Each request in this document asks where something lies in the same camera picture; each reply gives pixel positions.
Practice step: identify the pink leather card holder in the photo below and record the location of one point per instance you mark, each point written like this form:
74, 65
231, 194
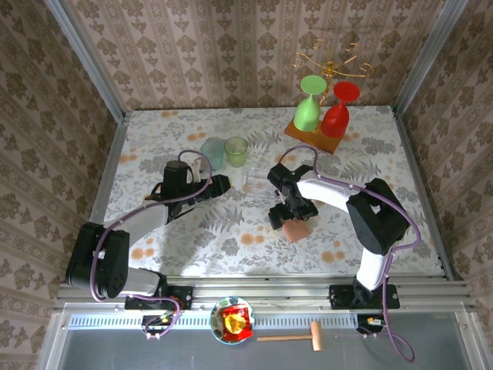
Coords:
296, 232

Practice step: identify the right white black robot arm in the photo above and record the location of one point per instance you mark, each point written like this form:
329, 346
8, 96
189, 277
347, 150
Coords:
327, 192

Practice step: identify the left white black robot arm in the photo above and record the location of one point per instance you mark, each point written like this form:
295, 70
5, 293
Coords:
146, 221

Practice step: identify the pale blue plastic cup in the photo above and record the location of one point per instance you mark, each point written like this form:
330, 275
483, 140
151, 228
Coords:
212, 154

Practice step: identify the gold glass rack wooden base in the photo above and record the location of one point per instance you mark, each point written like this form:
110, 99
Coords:
327, 145

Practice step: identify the pale green plastic cup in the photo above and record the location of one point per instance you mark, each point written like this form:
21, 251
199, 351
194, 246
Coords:
236, 152

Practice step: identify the floral table cover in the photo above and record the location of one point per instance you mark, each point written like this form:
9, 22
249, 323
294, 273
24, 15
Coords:
231, 127

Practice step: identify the green plastic wine glass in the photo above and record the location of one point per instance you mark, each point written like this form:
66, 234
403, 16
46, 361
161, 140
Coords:
307, 113

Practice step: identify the red plastic wine glass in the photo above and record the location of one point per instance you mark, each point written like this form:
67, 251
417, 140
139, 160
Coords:
335, 119

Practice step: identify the red yellow snack bag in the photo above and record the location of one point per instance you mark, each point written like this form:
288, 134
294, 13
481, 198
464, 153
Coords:
235, 323

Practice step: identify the small wooden mallet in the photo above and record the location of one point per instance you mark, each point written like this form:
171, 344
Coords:
316, 335

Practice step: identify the patterned ceramic bowl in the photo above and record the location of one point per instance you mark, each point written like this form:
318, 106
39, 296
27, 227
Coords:
215, 320

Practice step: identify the black connector box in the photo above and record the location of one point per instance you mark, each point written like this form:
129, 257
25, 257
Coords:
364, 327
154, 325

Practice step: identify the perforated metal strip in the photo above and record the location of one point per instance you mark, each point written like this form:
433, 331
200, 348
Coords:
115, 321

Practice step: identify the grey metal shelf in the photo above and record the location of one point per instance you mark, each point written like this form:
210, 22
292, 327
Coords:
154, 354

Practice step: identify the aluminium side rail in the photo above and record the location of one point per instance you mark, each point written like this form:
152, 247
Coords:
423, 192
103, 192

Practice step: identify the aluminium frame cross rail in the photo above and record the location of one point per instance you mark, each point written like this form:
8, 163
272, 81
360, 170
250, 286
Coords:
269, 294

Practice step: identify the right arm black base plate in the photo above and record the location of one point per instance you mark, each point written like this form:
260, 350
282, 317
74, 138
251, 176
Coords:
339, 297

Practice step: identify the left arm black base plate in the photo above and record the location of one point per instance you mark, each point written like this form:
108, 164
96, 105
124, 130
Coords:
185, 294

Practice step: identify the aluminium frame post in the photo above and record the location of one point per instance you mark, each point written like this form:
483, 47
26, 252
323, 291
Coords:
426, 58
88, 58

